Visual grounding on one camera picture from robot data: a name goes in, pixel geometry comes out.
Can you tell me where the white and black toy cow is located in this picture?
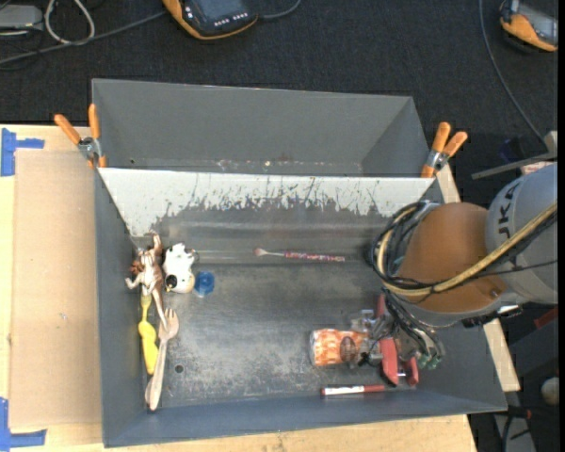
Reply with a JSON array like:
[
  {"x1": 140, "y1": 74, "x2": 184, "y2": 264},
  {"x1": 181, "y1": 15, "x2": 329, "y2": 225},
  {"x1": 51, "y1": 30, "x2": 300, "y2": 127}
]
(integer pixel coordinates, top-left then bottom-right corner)
[{"x1": 161, "y1": 242, "x2": 200, "y2": 295}]

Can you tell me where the orange patterned can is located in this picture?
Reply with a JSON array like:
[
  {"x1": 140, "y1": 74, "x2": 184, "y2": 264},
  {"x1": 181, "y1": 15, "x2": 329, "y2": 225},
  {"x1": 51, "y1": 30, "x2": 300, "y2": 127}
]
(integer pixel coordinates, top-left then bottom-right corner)
[{"x1": 309, "y1": 328, "x2": 369, "y2": 369}]

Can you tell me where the grey metal bin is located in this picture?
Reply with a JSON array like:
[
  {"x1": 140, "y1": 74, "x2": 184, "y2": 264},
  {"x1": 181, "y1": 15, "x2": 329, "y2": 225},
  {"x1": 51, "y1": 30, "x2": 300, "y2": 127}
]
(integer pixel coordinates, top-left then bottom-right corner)
[{"x1": 90, "y1": 77, "x2": 509, "y2": 449}]

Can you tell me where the red and white marker pen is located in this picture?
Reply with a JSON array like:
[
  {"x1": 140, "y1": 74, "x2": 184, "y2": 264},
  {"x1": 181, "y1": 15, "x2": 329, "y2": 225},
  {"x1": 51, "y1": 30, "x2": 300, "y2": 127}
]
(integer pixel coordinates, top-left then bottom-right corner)
[{"x1": 319, "y1": 383, "x2": 387, "y2": 398}]

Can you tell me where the brown cardboard board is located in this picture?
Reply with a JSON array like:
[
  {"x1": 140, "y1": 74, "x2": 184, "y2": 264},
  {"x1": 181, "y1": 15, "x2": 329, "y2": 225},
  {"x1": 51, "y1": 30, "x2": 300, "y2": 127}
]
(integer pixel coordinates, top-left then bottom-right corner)
[{"x1": 8, "y1": 150, "x2": 105, "y2": 431}]

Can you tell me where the pale wooden fork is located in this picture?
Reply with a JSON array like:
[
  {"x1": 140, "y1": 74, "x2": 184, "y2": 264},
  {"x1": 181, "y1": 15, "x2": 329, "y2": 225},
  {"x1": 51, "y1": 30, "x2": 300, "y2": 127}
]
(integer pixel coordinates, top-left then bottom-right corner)
[{"x1": 143, "y1": 307, "x2": 181, "y2": 412}]

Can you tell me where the blue bottle cap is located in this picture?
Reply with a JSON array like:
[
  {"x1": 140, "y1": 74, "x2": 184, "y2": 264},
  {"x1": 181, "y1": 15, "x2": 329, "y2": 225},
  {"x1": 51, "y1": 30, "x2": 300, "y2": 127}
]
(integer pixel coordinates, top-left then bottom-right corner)
[{"x1": 193, "y1": 270, "x2": 217, "y2": 299}]

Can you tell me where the brown toy animal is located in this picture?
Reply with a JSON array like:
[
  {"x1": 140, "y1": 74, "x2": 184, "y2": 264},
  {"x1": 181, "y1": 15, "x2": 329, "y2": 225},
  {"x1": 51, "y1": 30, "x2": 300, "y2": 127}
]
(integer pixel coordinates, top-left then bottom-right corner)
[{"x1": 124, "y1": 232, "x2": 170, "y2": 330}]

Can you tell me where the yellow toothbrush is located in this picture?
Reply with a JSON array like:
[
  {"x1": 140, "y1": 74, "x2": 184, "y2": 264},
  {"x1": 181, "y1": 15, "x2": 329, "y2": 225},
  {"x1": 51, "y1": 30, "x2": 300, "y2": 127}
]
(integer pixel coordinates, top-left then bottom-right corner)
[{"x1": 137, "y1": 294, "x2": 161, "y2": 377}]

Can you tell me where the red clamp tool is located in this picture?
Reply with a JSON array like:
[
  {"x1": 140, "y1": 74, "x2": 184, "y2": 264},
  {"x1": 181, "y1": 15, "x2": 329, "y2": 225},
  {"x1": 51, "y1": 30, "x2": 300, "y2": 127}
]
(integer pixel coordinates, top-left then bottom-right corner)
[{"x1": 375, "y1": 294, "x2": 420, "y2": 388}]

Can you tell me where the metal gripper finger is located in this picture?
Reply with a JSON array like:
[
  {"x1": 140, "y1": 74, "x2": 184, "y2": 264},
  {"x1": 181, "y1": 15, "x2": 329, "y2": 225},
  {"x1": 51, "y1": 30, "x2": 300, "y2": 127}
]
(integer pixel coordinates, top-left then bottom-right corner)
[
  {"x1": 349, "y1": 309, "x2": 376, "y2": 331},
  {"x1": 355, "y1": 348, "x2": 382, "y2": 369}
]

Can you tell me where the red patterned toothbrush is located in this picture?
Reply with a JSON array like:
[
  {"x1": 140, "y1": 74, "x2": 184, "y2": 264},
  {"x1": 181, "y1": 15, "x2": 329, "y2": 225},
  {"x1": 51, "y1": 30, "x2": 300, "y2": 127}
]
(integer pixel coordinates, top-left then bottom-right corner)
[{"x1": 252, "y1": 247, "x2": 347, "y2": 264}]

